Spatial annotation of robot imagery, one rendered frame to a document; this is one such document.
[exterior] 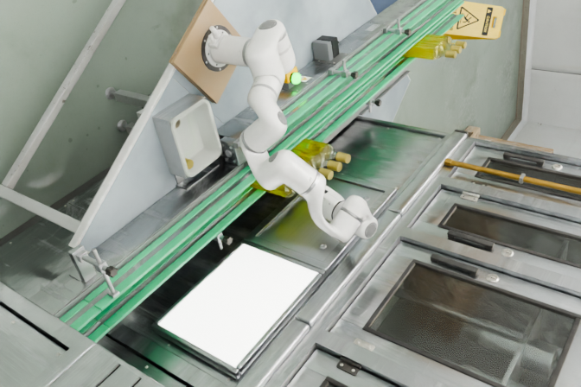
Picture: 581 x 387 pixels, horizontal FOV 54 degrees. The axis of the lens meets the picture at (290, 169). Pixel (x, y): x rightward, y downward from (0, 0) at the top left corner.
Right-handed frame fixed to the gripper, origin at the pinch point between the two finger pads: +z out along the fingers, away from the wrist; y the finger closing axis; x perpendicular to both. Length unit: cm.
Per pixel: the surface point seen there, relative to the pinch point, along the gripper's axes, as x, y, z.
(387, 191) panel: -28.3, -12.0, -7.8
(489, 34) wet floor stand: -307, -83, 144
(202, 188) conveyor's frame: 26.3, 6.2, 23.9
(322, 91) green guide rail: -35.7, 13.5, 31.4
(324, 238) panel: 3.5, -12.4, -9.2
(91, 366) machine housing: 85, 23, -36
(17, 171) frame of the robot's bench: 70, 13, 80
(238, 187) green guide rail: 16.6, 4.4, 17.2
